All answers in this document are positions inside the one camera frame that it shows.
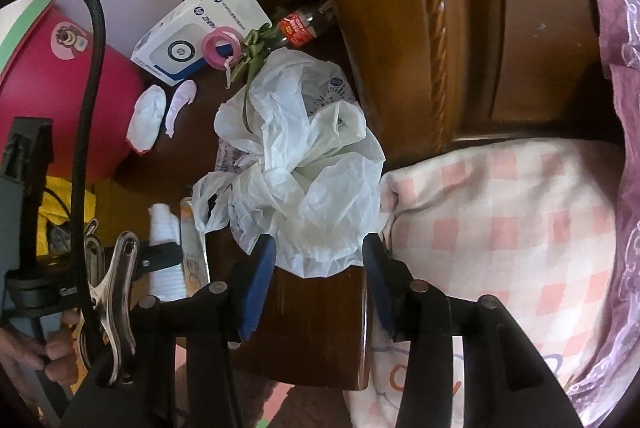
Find purple frilled pillow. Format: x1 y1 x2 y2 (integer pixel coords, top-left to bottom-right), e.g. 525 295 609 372
565 0 640 414

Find yellow towel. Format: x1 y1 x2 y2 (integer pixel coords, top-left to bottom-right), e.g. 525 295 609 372
37 175 98 259

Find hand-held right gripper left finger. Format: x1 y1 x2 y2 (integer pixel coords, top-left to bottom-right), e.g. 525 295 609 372
60 235 277 428

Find metal spring clip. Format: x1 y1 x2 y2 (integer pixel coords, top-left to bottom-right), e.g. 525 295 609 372
80 218 106 259
75 230 141 386

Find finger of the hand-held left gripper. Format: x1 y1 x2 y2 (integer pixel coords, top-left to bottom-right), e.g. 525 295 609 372
132 242 183 281

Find dark wooden nightstand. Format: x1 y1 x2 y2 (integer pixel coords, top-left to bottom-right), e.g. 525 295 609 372
65 0 626 169

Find black braided cable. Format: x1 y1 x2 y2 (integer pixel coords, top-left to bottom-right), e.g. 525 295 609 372
0 0 107 344

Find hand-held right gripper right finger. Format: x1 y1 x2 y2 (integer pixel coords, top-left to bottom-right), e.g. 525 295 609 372
361 233 583 428

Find red bin with green rim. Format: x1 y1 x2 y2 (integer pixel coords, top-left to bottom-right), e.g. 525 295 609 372
0 0 147 183

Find clear bottle with red label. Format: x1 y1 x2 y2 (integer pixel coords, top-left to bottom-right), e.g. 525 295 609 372
270 0 338 48

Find pink tape roll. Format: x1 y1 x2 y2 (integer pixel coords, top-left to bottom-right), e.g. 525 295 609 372
201 28 246 69

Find white torn tissue piece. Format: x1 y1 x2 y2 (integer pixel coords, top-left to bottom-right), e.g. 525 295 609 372
164 79 197 139

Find pink checked bed sheet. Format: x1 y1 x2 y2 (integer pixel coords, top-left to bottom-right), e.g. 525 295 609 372
345 138 636 428

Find white blue cardboard box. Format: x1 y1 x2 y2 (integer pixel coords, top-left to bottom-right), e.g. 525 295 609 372
131 0 271 87

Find person's left hand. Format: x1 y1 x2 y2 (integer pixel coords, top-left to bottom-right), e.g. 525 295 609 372
0 308 83 389

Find white plastic bag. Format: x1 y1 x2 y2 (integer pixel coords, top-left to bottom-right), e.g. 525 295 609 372
192 46 387 279

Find white ribbed paper cup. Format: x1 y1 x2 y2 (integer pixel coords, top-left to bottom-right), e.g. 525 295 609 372
147 203 188 303

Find green plant stem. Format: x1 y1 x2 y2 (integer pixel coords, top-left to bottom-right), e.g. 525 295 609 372
223 22 273 133

